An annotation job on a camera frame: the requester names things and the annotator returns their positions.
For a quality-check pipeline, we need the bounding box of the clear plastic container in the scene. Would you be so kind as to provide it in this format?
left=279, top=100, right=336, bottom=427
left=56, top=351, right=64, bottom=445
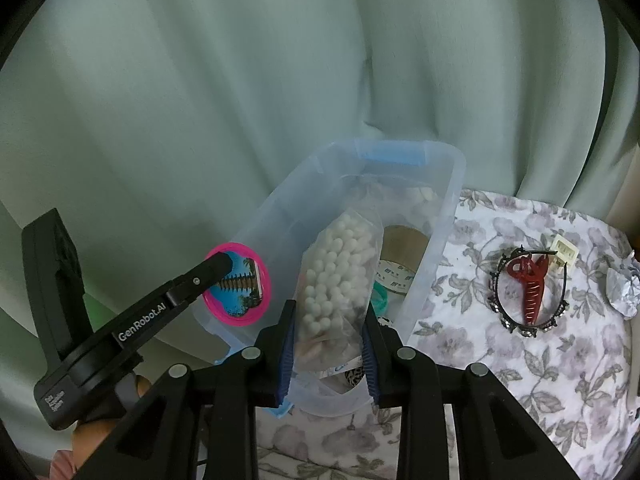
left=192, top=139, right=467, bottom=418

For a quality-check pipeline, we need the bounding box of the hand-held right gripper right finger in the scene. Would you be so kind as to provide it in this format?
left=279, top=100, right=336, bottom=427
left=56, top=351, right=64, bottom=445
left=362, top=307, right=583, bottom=480

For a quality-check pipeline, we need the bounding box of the crumpled silver foil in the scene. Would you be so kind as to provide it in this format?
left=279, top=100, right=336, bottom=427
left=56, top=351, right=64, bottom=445
left=606, top=259, right=640, bottom=319

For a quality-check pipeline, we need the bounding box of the pink round mirror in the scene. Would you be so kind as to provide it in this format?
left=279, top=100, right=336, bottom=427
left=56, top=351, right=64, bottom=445
left=202, top=242, right=274, bottom=328

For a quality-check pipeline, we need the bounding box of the pale green curtain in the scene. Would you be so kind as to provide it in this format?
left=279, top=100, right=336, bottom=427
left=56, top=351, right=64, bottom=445
left=0, top=0, right=640, bottom=463

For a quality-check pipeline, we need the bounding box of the bag of white beads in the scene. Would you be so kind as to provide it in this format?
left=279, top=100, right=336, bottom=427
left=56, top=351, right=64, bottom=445
left=292, top=210, right=385, bottom=418

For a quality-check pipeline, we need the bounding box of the black beaded headband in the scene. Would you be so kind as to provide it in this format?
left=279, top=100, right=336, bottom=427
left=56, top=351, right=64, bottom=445
left=487, top=245, right=571, bottom=337

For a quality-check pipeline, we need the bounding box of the small white plastic clip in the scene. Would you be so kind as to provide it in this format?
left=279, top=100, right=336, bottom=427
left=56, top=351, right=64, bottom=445
left=550, top=236, right=577, bottom=265

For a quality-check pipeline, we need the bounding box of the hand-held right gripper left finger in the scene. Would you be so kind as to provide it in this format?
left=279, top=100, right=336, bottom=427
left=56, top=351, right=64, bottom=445
left=80, top=300, right=298, bottom=480

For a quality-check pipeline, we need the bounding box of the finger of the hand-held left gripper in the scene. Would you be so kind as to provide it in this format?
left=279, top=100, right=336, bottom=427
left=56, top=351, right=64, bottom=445
left=166, top=253, right=234, bottom=309

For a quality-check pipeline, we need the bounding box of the pink cloth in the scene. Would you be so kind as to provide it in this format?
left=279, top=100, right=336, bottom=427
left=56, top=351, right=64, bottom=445
left=49, top=449, right=78, bottom=480

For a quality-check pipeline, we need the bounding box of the brown tape roll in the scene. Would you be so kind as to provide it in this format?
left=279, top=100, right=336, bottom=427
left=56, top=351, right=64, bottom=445
left=376, top=225, right=432, bottom=297

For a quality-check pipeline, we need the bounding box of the grey floral bedsheet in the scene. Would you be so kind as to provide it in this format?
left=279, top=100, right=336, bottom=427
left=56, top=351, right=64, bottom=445
left=255, top=187, right=640, bottom=480

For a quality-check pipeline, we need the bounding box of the red hair claw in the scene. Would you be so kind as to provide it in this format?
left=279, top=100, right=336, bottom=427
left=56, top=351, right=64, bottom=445
left=505, top=254, right=551, bottom=326

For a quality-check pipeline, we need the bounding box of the person's left hand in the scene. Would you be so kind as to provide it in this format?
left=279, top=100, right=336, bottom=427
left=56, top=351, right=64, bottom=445
left=72, top=374, right=152, bottom=466

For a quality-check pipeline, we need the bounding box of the green plastic item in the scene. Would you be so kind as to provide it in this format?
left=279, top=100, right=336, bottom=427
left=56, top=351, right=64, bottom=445
left=370, top=282, right=392, bottom=319

